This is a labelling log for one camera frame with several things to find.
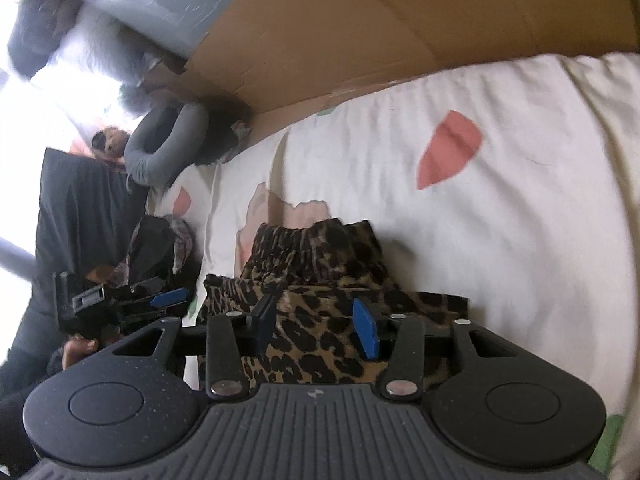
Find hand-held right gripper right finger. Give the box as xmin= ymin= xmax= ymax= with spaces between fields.
xmin=351 ymin=297 xmax=525 ymax=402

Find person's left hand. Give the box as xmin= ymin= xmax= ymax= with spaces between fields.
xmin=64 ymin=336 xmax=101 ymax=367

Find bear print blanket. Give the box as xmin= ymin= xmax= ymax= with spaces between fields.
xmin=145 ymin=52 xmax=640 ymax=480

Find dark grey pillow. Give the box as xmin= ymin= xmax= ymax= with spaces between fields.
xmin=35 ymin=147 xmax=151 ymax=281

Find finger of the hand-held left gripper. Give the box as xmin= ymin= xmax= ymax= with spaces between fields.
xmin=125 ymin=287 xmax=190 ymax=311

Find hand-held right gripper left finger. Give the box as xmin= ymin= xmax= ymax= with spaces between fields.
xmin=110 ymin=293 xmax=278 ymax=402

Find white quilt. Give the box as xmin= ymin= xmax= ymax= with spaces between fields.
xmin=30 ymin=10 xmax=151 ymax=126

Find flat cardboard sheet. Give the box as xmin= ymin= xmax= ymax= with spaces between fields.
xmin=140 ymin=0 xmax=640 ymax=126

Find leopard print pants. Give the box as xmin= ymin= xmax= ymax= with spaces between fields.
xmin=195 ymin=219 xmax=471 ymax=396

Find person's left forearm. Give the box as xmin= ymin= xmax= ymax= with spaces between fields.
xmin=0 ymin=345 xmax=76 ymax=461

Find grey padded panel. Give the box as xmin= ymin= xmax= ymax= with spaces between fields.
xmin=40 ymin=0 xmax=261 ymax=61

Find black clothing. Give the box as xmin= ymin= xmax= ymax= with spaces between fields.
xmin=127 ymin=215 xmax=201 ymax=318

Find grey neck pillow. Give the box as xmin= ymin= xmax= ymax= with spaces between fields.
xmin=124 ymin=104 xmax=210 ymax=188

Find brown plush toy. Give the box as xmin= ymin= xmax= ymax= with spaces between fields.
xmin=92 ymin=127 xmax=132 ymax=166

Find grey patterned cloth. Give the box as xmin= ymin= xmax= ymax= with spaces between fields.
xmin=160 ymin=214 xmax=193 ymax=273

